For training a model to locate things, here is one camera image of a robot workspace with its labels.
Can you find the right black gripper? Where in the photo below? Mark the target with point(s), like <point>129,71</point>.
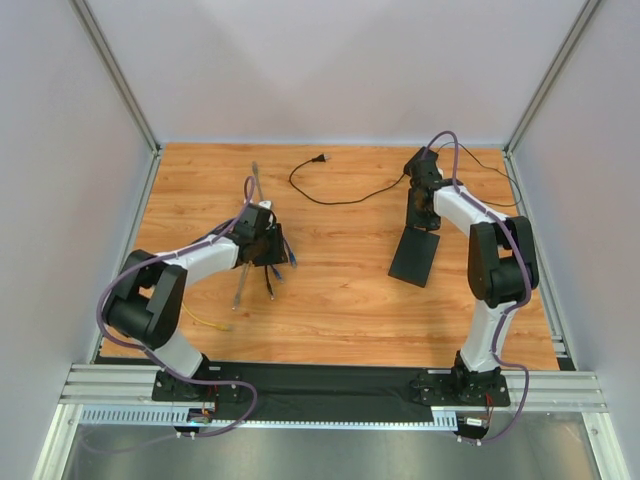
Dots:
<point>423,223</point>

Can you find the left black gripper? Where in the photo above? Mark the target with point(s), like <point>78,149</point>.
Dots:
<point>275,245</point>

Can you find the black network switch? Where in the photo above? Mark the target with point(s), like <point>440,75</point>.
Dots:
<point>414,256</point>

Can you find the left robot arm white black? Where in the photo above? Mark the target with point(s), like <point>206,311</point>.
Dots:
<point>145,302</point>

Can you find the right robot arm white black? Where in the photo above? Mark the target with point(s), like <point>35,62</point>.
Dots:
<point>502,273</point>

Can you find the black power adapter brick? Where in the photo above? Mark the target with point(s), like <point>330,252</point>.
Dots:
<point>414,165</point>

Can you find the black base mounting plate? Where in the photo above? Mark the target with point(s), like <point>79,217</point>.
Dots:
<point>320,389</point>

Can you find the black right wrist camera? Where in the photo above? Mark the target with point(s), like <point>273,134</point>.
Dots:
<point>430,175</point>

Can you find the right aluminium frame post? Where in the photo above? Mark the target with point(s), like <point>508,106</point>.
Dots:
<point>552,74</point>

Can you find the aluminium frame post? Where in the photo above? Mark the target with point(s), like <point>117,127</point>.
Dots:
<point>98,39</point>
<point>552,74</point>

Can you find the left aluminium frame post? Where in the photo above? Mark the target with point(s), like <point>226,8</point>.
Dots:
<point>98,39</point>

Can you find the grey slotted cable duct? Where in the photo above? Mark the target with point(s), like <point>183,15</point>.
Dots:
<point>438,419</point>

